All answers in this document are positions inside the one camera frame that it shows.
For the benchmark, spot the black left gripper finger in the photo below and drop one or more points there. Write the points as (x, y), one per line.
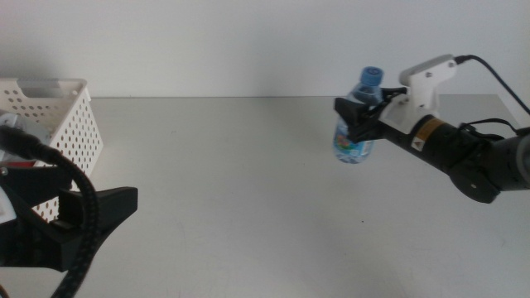
(112, 205)
(37, 184)

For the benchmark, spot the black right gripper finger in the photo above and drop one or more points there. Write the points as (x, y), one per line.
(354, 120)
(393, 93)

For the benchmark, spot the clear water bottle blue cap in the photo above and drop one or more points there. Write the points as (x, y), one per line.
(364, 89)

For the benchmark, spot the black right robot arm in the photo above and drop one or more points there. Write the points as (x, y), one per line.
(455, 145)

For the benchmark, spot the white perforated plastic basket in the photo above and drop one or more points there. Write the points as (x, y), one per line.
(74, 120)

